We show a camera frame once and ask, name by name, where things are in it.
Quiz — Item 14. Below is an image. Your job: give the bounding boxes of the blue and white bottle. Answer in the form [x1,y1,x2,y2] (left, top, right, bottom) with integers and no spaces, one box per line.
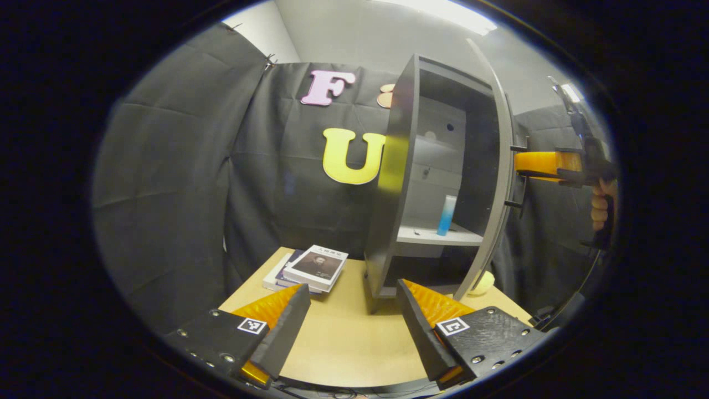
[436,195,458,237]

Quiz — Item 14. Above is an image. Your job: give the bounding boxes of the dark grey cabinet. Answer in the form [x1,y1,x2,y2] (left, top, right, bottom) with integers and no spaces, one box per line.
[363,54,516,314]

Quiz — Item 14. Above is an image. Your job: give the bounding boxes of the black backdrop cloth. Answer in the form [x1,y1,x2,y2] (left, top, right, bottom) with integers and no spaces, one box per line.
[91,22,615,333]

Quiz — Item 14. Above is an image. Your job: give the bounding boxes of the white book with portrait cover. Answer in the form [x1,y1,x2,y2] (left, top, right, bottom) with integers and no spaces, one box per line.
[282,244,350,293]

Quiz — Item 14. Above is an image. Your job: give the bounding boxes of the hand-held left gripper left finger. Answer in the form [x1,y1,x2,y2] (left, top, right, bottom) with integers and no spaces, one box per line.
[165,284,312,390]

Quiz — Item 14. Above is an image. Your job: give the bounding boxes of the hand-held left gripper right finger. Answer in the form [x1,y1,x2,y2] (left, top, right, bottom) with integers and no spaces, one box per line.
[395,279,546,391]

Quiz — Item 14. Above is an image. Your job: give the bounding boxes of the pale yellow round object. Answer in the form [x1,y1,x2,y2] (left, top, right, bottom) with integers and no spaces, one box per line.
[470,270,495,295]

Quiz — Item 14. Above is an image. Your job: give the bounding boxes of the dark blue book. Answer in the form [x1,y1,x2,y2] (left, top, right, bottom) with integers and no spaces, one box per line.
[275,249,325,294]

